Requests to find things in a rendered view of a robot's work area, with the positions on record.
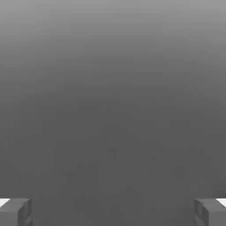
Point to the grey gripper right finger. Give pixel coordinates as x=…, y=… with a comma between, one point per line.
x=211, y=212

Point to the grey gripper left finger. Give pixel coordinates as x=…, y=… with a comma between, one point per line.
x=14, y=212

